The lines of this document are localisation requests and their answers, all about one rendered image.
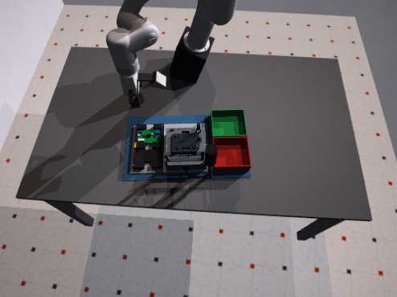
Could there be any green circuit board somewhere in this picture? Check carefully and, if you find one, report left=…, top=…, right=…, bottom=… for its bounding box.
left=137, top=129, right=162, bottom=143

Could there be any red open-top bin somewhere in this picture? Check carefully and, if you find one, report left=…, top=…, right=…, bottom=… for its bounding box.
left=212, top=136, right=251, bottom=171

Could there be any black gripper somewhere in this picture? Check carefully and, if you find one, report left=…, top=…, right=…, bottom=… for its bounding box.
left=118, top=68, right=142, bottom=108

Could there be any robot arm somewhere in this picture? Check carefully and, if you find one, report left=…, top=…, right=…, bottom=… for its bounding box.
left=106, top=0, right=237, bottom=89

